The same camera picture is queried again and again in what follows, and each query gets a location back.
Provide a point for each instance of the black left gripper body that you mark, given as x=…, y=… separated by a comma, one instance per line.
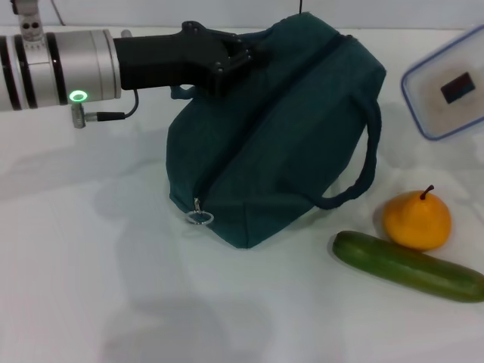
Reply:
x=170, y=60

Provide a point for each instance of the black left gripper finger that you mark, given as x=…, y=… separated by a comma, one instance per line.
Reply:
x=251, y=47
x=246, y=60

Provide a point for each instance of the dark teal fabric lunch bag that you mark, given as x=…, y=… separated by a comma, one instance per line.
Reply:
x=283, y=143

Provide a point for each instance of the clear food container blue lid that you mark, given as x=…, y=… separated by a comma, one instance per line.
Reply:
x=446, y=87

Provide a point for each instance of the orange yellow pear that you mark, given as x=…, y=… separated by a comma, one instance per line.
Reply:
x=416, y=223

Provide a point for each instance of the green cucumber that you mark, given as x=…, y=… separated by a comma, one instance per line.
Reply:
x=401, y=264

